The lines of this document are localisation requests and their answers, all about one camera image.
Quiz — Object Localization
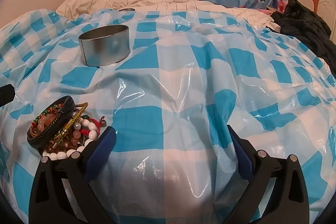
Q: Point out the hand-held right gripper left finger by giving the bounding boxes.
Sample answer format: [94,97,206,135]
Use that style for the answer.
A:
[29,126,117,224]

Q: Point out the round metal tin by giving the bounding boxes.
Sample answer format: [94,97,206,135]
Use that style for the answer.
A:
[78,25,131,67]

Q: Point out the blue checked plastic sheet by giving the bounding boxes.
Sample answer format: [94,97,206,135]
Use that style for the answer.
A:
[0,9,336,224]

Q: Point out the white striped quilt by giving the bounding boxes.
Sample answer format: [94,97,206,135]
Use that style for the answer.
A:
[55,0,281,30]

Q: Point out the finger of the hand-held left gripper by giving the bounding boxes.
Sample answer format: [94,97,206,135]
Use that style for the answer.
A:
[0,84,15,107]

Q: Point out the white bead bracelet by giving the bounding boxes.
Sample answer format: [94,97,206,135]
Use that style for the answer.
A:
[42,118,99,161]

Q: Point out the dark clothes pile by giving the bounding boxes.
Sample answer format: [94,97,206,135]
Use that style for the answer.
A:
[270,0,336,69]

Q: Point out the heap of assorted bracelets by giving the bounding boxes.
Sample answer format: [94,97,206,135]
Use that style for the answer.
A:
[28,95,108,161]

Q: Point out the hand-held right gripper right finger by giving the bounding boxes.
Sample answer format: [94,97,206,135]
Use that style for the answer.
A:
[223,124,310,224]

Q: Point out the pink cloth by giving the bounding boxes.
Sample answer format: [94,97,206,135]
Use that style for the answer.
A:
[276,0,288,13]

